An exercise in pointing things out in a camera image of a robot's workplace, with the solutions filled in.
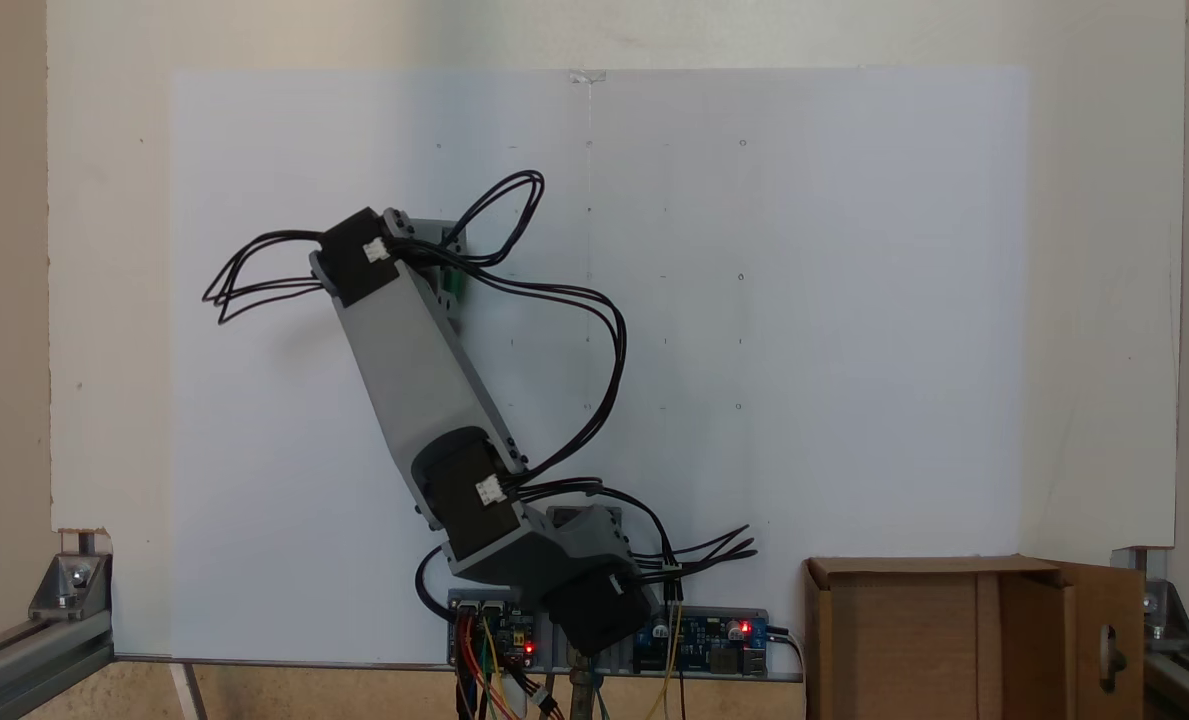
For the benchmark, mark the green die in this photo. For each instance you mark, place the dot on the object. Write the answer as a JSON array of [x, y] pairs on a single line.
[[457, 285]]

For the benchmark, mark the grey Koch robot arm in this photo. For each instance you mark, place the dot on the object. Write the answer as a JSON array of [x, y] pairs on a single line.
[[414, 380]]

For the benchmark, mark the clear tape piece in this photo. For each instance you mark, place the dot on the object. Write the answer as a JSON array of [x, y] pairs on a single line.
[[587, 76]]

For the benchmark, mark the blue circuit board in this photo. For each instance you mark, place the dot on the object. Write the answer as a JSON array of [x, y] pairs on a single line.
[[704, 640]]

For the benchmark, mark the grey board mounting plate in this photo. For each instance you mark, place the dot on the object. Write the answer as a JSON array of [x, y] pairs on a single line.
[[784, 676]]

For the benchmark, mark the brown cardboard box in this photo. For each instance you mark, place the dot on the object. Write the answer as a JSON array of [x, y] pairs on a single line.
[[904, 640]]

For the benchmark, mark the metal corner bracket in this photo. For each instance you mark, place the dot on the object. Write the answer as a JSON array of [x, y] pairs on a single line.
[[1164, 610], [74, 585]]

